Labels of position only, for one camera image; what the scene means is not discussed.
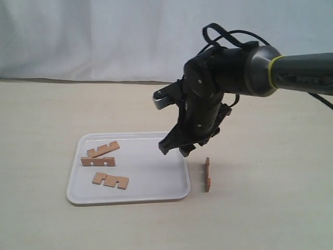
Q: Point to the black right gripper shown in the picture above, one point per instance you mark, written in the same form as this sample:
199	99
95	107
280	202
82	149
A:
197	124

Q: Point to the notched wooden piece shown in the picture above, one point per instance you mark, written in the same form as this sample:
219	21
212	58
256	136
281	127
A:
104	149
98	162
110	181
207	180

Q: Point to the white plastic tray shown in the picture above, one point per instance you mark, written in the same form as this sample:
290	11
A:
153	177

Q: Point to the white backdrop cloth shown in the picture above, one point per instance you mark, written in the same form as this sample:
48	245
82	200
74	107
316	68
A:
143	40

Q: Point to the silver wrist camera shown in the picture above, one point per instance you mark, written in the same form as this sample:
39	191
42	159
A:
166	96

